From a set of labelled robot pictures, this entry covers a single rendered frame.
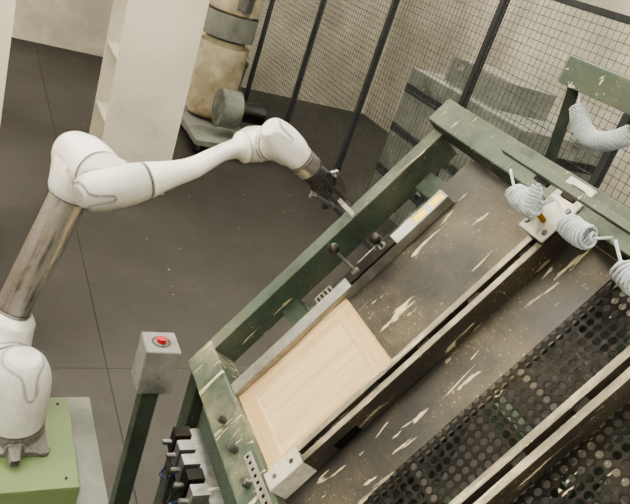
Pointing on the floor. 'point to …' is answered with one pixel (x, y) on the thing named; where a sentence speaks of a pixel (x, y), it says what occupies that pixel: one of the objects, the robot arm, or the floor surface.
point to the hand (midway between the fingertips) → (346, 207)
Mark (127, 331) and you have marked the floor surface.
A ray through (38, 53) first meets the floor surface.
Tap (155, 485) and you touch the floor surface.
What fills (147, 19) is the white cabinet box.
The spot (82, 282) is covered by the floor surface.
